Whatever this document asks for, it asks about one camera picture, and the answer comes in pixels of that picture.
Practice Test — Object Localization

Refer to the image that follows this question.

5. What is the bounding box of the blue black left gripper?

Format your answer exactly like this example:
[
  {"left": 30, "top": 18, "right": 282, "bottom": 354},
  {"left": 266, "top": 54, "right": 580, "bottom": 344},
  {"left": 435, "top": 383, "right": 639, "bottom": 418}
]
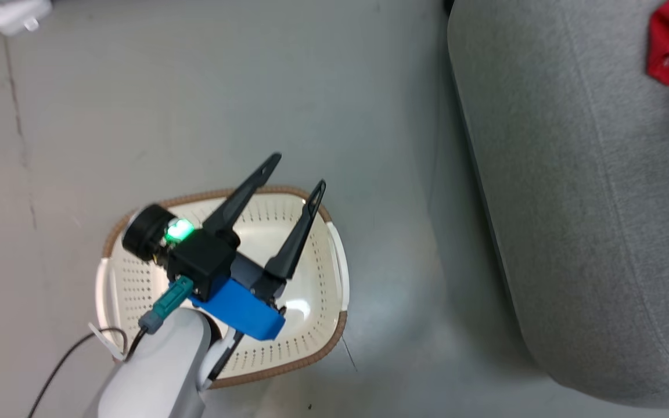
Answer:
[{"left": 122, "top": 152, "right": 328, "bottom": 342}]

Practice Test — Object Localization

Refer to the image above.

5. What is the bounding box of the cream perforated laundry basket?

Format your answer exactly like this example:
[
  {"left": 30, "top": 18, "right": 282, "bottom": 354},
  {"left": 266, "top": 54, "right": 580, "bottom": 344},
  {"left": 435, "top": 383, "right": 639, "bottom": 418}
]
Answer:
[{"left": 95, "top": 185, "right": 350, "bottom": 389}]

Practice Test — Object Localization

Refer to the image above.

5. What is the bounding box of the grey fabric sofa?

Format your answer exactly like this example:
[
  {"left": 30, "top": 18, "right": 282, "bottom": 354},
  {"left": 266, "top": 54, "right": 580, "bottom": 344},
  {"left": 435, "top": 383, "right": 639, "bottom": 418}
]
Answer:
[{"left": 446, "top": 0, "right": 669, "bottom": 409}]

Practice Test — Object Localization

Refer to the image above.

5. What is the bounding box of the white power strip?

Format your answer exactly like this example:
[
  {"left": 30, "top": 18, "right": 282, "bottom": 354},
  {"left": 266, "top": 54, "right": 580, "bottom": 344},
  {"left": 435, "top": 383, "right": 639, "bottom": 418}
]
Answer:
[{"left": 0, "top": 0, "right": 54, "bottom": 37}]

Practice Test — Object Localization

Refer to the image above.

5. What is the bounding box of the teal left cable connector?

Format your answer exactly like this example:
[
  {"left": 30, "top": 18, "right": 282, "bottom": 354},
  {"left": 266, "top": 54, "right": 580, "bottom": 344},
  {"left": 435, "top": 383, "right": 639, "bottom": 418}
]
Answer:
[{"left": 138, "top": 275, "right": 195, "bottom": 335}]

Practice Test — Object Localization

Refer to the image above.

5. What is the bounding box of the white cable tie tag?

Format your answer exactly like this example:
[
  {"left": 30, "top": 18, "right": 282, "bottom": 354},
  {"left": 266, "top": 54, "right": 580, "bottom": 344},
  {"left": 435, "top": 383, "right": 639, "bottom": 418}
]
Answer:
[{"left": 87, "top": 323, "right": 127, "bottom": 362}]

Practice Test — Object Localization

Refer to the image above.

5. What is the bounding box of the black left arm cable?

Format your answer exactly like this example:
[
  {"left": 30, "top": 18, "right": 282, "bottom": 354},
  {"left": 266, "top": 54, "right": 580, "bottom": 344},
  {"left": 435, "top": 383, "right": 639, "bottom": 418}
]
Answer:
[{"left": 26, "top": 327, "right": 150, "bottom": 418}]

